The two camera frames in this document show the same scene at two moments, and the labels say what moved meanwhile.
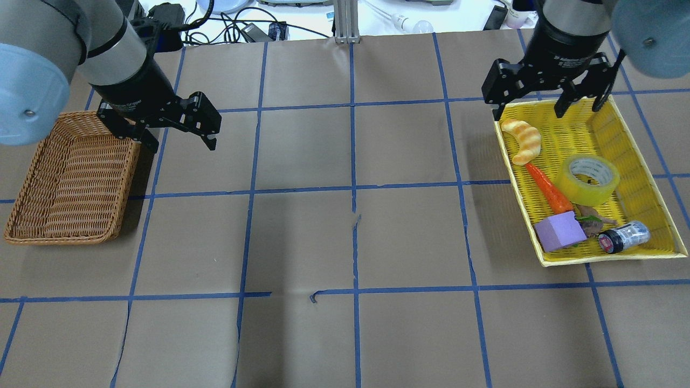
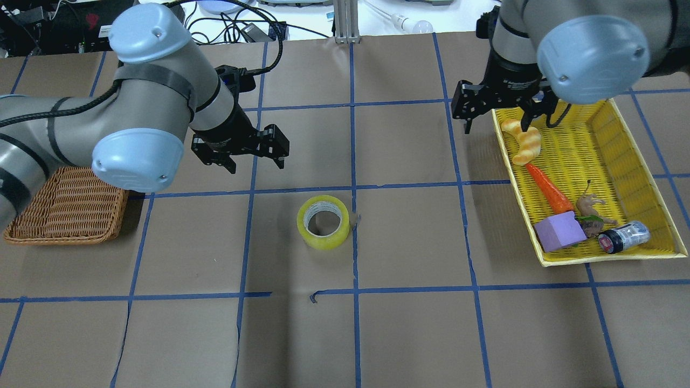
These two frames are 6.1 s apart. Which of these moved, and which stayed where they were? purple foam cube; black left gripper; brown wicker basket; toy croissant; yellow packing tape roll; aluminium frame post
Moved: black left gripper; yellow packing tape roll
Stayed: aluminium frame post; brown wicker basket; purple foam cube; toy croissant
